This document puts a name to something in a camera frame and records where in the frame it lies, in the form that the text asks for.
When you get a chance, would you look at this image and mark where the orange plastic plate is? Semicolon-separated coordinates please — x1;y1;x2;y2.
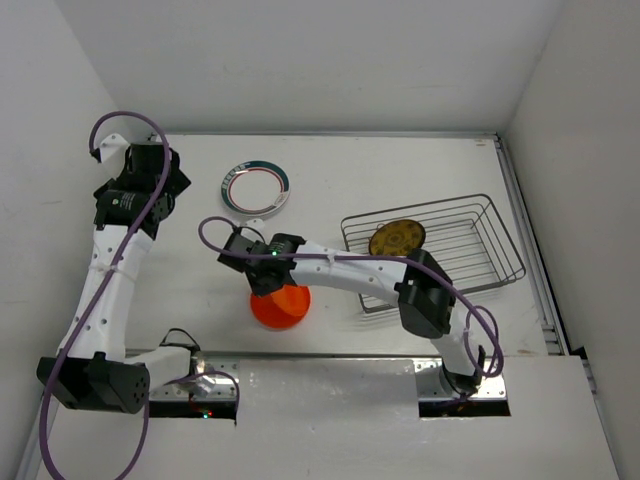
249;294;307;329
271;285;311;318

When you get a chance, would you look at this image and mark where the dark green rimmed plate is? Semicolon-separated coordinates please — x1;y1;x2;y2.
220;160;291;218

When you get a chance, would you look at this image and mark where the yellow brown plate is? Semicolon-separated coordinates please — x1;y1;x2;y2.
368;219;426;256

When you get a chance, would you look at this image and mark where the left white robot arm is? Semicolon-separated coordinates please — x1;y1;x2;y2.
52;142;190;414

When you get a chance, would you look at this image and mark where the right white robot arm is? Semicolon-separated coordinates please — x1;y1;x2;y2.
215;231;486;397

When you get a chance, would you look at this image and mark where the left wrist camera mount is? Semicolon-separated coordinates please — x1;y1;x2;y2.
91;133;130;165

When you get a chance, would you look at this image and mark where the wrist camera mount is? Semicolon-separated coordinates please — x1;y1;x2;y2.
91;133;130;165
244;218;265;227

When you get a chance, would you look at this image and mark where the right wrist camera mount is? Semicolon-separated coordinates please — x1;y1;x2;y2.
244;218;265;227

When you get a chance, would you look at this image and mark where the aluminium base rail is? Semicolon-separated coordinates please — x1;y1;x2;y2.
125;351;508;416

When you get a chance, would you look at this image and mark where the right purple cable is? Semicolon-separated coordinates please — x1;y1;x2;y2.
198;215;505;401

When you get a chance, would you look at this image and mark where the metal wire dish rack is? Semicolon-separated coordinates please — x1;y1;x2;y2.
340;193;533;311

